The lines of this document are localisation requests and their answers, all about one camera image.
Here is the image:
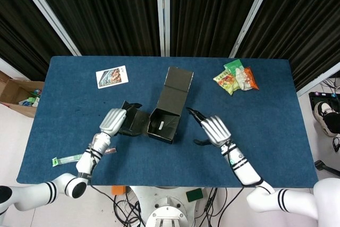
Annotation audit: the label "dark green block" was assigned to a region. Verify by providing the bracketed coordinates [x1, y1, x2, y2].
[185, 188, 204, 203]

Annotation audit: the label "white metal frame post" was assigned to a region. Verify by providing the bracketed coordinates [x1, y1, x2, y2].
[296, 62, 340, 97]
[0, 56, 30, 81]
[229, 0, 278, 58]
[12, 0, 82, 56]
[155, 0, 171, 57]

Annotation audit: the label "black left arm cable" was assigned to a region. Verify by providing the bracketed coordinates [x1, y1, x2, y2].
[87, 181, 146, 227]

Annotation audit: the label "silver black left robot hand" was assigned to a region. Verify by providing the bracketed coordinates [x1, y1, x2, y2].
[99, 101, 143, 137]

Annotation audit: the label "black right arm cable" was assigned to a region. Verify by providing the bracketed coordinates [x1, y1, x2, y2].
[219, 143, 248, 220]

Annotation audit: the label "black floor stand leg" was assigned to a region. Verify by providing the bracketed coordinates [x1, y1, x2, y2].
[314, 159, 340, 177]

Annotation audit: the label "green blue plastic packets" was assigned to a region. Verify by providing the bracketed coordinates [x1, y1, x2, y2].
[18, 88, 43, 107]

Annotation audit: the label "yellow green snack packet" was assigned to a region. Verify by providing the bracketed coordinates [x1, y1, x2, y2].
[212, 69, 241, 96]

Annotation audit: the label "brown cardboard box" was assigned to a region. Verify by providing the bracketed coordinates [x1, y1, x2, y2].
[0, 70, 45, 118]

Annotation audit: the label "orange block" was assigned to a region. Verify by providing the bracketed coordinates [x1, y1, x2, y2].
[111, 185, 128, 195]

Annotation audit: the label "shoe on black base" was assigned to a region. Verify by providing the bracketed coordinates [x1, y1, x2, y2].
[308, 91, 340, 132]

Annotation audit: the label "black paper box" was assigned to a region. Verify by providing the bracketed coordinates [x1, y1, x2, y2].
[121, 66, 194, 145]

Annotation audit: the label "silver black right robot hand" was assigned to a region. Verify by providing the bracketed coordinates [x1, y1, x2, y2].
[185, 106, 231, 148]

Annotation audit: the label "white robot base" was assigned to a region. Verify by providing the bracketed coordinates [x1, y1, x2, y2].
[131, 186, 205, 227]

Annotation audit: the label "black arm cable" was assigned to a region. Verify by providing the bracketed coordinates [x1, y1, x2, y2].
[219, 143, 248, 220]
[87, 181, 146, 227]

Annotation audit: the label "black white shoe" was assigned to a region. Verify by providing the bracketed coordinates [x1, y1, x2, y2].
[313, 101, 340, 137]

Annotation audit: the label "clear wrapped chopsticks packet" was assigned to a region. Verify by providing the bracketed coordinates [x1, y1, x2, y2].
[52, 146, 117, 167]

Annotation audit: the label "white photo card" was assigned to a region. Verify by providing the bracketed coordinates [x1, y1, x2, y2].
[95, 65, 130, 89]

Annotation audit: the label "blue table cloth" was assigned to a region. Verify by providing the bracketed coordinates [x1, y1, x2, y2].
[16, 56, 319, 188]

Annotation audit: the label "black curtain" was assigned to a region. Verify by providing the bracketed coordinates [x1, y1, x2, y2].
[0, 0, 340, 92]

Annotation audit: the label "white orange snack packet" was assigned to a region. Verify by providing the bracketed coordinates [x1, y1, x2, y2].
[235, 66, 260, 91]

